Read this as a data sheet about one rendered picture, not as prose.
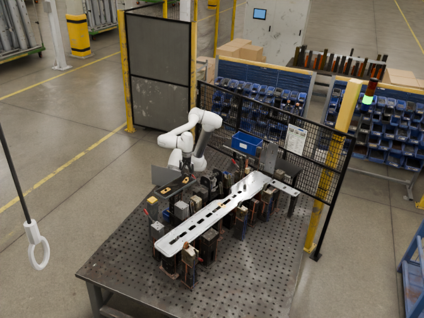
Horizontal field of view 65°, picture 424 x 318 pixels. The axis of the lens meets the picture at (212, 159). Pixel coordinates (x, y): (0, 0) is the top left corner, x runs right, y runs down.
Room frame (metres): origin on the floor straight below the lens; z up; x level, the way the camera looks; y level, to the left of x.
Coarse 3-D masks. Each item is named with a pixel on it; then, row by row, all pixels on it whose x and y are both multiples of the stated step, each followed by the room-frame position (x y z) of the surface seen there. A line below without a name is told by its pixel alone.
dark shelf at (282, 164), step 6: (222, 144) 3.25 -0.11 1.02; (228, 144) 3.24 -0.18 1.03; (234, 150) 3.15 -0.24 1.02; (246, 156) 3.05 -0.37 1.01; (252, 156) 3.02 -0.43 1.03; (264, 156) 3.04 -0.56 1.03; (270, 162) 2.93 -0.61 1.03; (276, 162) 2.94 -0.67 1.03; (282, 162) 2.95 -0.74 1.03; (288, 162) 2.96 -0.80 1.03; (276, 168) 2.82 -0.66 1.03; (282, 168) 2.83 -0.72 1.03; (288, 168) 2.84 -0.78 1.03; (294, 168) 2.85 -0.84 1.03; (300, 168) 2.86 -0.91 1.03; (288, 174) 2.74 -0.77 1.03; (294, 174) 2.75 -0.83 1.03
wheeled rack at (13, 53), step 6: (36, 12) 9.07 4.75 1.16; (42, 42) 9.07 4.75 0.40; (12, 48) 8.60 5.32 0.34; (18, 48) 8.71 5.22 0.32; (30, 48) 8.78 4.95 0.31; (36, 48) 8.93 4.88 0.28; (42, 48) 9.00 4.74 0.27; (0, 54) 8.13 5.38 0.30; (6, 54) 8.22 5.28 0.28; (12, 54) 8.19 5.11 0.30; (18, 54) 8.31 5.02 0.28; (24, 54) 8.40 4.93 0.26; (30, 54) 8.59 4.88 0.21; (0, 60) 7.78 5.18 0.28; (6, 60) 7.88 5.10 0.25; (12, 60) 8.04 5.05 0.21
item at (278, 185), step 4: (272, 180) 2.65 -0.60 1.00; (276, 180) 2.66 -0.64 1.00; (272, 184) 2.59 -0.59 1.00; (276, 184) 2.60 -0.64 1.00; (280, 184) 2.60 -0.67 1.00; (284, 184) 2.61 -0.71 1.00; (276, 188) 2.55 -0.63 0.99; (280, 188) 2.54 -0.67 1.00; (288, 188) 2.55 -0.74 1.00; (292, 188) 2.55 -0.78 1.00; (288, 192) 2.48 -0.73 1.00; (292, 192) 2.49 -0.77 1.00
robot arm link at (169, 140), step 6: (192, 114) 2.80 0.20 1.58; (192, 120) 2.71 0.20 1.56; (198, 120) 2.80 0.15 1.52; (180, 126) 2.58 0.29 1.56; (186, 126) 2.60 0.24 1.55; (192, 126) 2.65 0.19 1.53; (168, 132) 2.41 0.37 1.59; (174, 132) 2.48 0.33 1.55; (180, 132) 2.54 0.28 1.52; (162, 138) 2.33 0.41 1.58; (168, 138) 2.32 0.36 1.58; (174, 138) 2.33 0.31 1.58; (162, 144) 2.31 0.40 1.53; (168, 144) 2.30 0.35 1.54; (174, 144) 2.30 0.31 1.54
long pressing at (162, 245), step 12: (240, 180) 2.61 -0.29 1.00; (252, 180) 2.63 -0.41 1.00; (264, 180) 2.65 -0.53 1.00; (252, 192) 2.44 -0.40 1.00; (216, 204) 2.24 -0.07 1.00; (228, 204) 2.25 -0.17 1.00; (192, 216) 2.06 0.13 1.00; (204, 216) 2.08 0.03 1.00; (216, 216) 2.09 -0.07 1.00; (180, 228) 1.92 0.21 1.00; (204, 228) 1.94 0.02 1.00; (168, 240) 1.79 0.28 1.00; (180, 240) 1.80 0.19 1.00; (192, 240) 1.81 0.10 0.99; (168, 252) 1.67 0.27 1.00
